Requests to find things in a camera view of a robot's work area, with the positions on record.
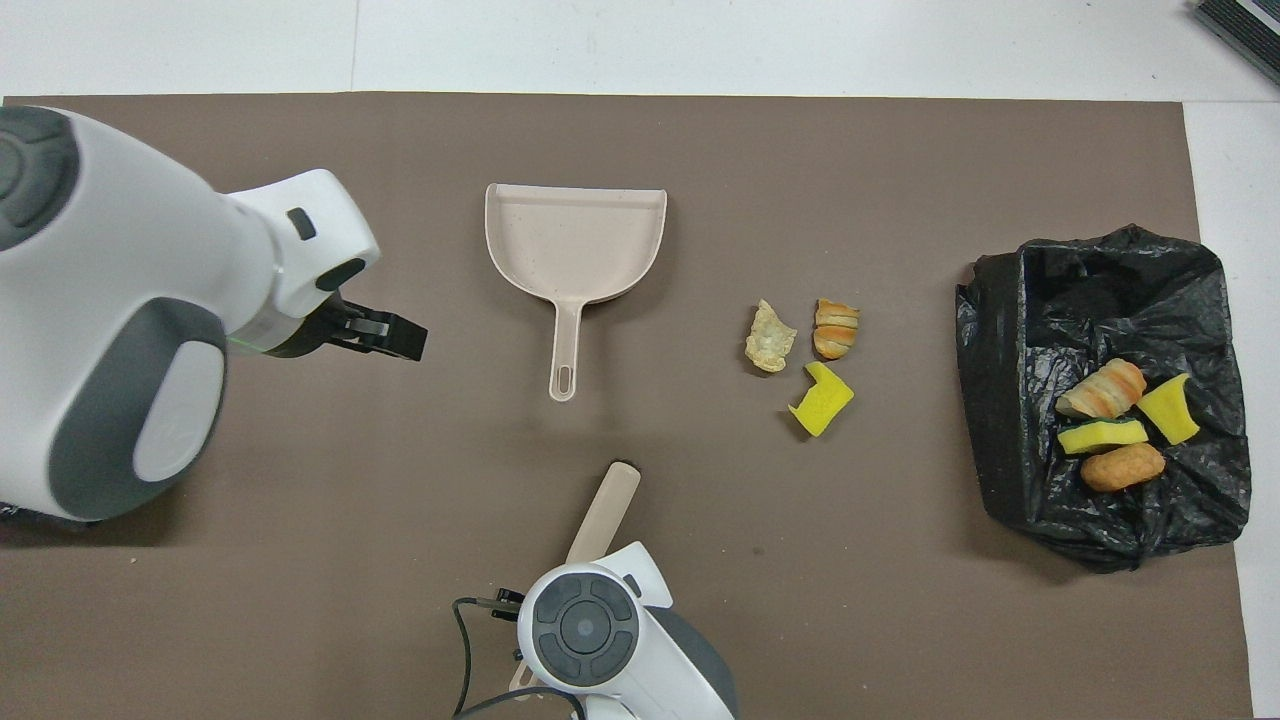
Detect black bag lined bin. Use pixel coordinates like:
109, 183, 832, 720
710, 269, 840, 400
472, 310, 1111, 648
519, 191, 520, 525
955, 224, 1253, 574

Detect beige plastic dustpan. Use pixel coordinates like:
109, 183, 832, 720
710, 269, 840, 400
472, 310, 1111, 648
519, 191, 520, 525
485, 183, 668, 402

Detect large striped croissant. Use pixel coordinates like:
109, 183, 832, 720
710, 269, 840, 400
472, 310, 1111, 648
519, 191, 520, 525
1056, 358, 1148, 421

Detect yellow sponge with green side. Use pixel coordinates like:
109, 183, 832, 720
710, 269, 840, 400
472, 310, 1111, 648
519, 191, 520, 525
1057, 417, 1150, 456

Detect beige hand brush black bristles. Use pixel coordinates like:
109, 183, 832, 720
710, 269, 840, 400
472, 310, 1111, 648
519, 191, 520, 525
508, 461, 642, 693

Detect brown table mat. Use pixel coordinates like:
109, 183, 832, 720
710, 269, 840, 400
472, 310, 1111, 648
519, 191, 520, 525
0, 93, 1256, 720

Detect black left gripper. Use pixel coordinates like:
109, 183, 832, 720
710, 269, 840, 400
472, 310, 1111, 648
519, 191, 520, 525
262, 292, 429, 361

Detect pale pastry piece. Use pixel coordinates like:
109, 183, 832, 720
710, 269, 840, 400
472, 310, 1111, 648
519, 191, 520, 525
745, 299, 799, 374

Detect small striped croissant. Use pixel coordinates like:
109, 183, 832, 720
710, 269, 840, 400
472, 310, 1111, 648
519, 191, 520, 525
812, 298, 861, 361

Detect dark ribbed panel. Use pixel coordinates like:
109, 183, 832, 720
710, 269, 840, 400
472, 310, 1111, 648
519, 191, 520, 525
1193, 0, 1280, 86

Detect notched yellow sponge piece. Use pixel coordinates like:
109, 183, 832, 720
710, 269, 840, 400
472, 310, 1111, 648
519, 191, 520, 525
788, 361, 856, 439

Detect brown bread roll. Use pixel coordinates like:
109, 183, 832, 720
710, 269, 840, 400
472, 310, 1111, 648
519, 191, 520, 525
1080, 442, 1167, 493

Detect curved yellow sponge piece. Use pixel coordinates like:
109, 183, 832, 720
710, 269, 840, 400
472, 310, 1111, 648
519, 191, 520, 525
1136, 373, 1201, 447

